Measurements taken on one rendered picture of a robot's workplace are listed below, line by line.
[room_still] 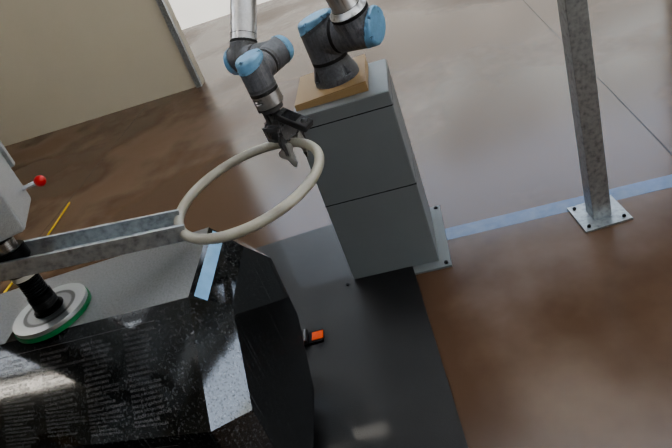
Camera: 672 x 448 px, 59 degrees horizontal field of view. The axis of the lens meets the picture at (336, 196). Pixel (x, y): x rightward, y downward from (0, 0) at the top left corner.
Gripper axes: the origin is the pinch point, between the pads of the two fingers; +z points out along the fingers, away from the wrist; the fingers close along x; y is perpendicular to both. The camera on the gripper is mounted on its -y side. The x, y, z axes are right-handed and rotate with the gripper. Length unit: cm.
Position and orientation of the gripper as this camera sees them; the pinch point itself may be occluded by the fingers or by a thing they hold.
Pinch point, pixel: (301, 158)
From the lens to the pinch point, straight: 193.8
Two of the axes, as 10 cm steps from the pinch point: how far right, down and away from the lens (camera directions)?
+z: 3.8, 7.9, 4.8
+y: -7.4, -0.5, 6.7
